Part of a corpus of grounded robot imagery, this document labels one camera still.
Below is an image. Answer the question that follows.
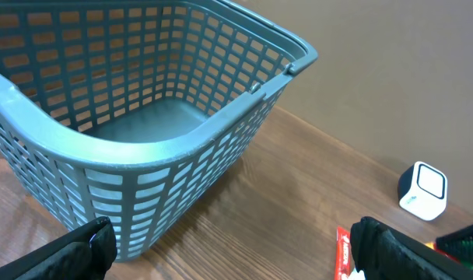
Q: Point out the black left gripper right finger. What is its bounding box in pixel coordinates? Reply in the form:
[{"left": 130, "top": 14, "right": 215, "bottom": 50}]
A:
[{"left": 350, "top": 216, "right": 473, "bottom": 280}]

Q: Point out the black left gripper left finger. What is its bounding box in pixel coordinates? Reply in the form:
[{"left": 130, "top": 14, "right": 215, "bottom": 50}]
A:
[{"left": 0, "top": 216, "right": 117, "bottom": 280}]

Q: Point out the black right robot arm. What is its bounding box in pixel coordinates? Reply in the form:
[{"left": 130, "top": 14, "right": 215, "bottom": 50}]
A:
[{"left": 436, "top": 224, "right": 473, "bottom": 266}]

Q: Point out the white barcode scanner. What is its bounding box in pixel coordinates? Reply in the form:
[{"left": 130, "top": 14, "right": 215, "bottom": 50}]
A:
[{"left": 398, "top": 161, "right": 448, "bottom": 221}]

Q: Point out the mint green wipes packet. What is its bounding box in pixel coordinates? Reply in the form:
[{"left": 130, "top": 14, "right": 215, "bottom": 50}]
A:
[{"left": 347, "top": 269, "right": 366, "bottom": 280}]

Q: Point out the red Nescafe stick sachet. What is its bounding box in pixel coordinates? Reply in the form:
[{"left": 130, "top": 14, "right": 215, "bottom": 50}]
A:
[{"left": 335, "top": 226, "right": 351, "bottom": 280}]

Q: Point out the grey plastic shopping basket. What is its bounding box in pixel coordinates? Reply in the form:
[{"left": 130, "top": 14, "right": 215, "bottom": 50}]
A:
[{"left": 0, "top": 1, "right": 318, "bottom": 262}]

